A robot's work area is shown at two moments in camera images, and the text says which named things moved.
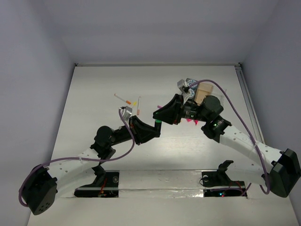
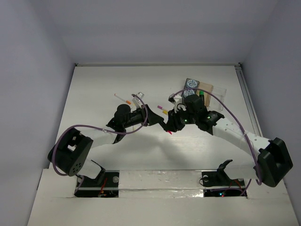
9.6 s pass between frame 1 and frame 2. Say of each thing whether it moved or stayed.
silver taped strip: stayed
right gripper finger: moved
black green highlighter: moved
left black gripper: moved
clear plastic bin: stayed
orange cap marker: stayed
